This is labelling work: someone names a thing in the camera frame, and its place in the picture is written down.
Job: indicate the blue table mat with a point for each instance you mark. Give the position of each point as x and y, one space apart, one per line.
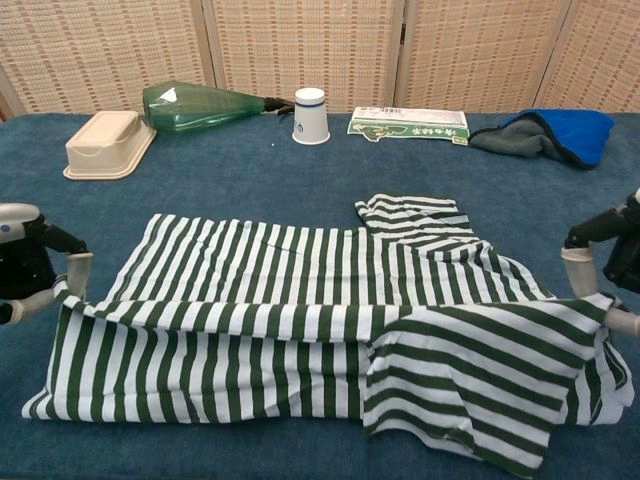
250 175

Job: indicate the green white flat carton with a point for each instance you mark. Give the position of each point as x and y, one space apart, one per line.
415 122

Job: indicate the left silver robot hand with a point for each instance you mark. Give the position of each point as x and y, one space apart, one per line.
22 260

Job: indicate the woven folding screen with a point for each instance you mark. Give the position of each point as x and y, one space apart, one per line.
300 50

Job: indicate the white paper cup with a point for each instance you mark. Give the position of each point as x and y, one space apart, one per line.
310 120

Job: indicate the green white striped t-shirt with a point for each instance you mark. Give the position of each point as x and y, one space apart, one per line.
250 350

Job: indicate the green plastic spray bottle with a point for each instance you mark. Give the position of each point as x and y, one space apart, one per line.
190 110

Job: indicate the beige plastic lidded container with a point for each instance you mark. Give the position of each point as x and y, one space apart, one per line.
100 145

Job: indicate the blue grey cloth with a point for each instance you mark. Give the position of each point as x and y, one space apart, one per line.
575 135

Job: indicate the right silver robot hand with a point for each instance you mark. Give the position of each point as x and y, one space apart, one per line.
625 250

